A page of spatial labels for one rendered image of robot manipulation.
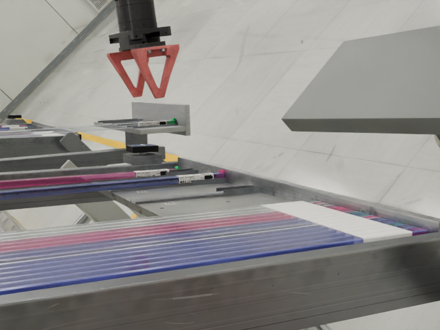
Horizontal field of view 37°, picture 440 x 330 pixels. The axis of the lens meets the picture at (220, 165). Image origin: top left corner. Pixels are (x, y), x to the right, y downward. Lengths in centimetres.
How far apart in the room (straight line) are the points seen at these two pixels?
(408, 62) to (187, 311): 83
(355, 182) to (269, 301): 165
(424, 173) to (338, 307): 146
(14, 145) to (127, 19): 101
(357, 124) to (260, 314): 72
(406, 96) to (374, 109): 6
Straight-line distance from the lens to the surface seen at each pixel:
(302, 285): 56
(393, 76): 124
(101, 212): 148
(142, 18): 97
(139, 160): 120
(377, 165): 218
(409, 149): 215
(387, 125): 116
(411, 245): 63
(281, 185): 90
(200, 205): 86
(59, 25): 879
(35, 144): 194
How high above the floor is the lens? 116
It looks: 23 degrees down
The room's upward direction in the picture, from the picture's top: 43 degrees counter-clockwise
